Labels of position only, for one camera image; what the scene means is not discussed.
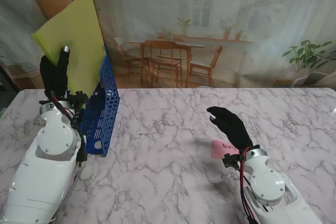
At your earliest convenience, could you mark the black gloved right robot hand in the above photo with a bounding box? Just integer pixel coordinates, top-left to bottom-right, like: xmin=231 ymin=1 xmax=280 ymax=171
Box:
xmin=206 ymin=106 xmax=254 ymax=152

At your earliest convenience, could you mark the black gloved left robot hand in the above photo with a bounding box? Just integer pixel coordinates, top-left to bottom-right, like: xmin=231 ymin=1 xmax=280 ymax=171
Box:
xmin=39 ymin=46 xmax=71 ymax=99

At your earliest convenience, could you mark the pink receipt paper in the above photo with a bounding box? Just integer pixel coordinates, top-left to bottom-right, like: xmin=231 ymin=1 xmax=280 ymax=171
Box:
xmin=211 ymin=139 xmax=241 ymax=159

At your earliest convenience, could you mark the yellow translucent file folder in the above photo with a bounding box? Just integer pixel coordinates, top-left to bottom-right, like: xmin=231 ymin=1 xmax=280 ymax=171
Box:
xmin=31 ymin=0 xmax=108 ymax=109

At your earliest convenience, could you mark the blue perforated file rack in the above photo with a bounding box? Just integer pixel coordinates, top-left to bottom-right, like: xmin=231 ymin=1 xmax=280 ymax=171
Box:
xmin=65 ymin=42 xmax=121 ymax=158

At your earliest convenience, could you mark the printed room backdrop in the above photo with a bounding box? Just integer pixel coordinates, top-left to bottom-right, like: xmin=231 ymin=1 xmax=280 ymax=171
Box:
xmin=0 ymin=0 xmax=336 ymax=90

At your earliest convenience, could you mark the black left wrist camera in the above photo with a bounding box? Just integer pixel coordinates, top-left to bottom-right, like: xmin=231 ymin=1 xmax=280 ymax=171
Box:
xmin=68 ymin=90 xmax=90 ymax=111

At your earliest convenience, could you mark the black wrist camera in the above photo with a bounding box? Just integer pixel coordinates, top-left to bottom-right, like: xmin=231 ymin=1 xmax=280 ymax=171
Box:
xmin=68 ymin=90 xmax=90 ymax=111
xmin=222 ymin=153 xmax=244 ymax=168

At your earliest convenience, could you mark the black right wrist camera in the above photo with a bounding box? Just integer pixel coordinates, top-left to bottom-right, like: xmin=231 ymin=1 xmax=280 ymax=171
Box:
xmin=222 ymin=153 xmax=244 ymax=168

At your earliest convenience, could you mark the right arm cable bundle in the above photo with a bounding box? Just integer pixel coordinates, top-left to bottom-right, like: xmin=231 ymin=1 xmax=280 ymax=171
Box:
xmin=237 ymin=145 xmax=263 ymax=224

